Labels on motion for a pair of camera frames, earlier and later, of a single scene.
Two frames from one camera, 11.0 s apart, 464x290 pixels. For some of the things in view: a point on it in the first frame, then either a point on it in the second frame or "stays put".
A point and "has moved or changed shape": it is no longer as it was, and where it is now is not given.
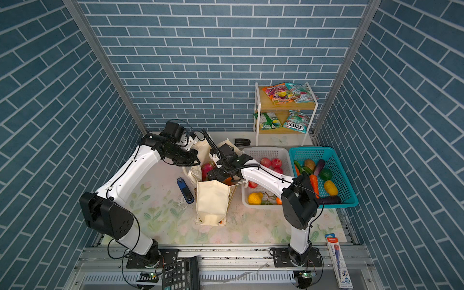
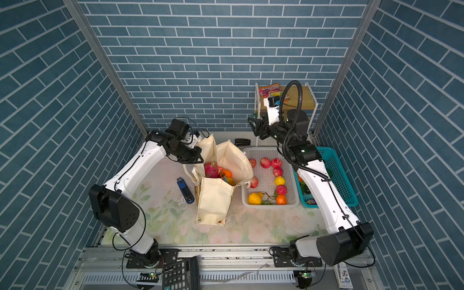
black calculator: x=182 y=275 stays put
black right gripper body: x=220 y=173 -> x=277 y=132
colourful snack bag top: x=278 y=93 has moved or changed shape
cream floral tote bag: x=212 y=196 stays put
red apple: x=252 y=184 stays put
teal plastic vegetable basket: x=332 y=162 stays put
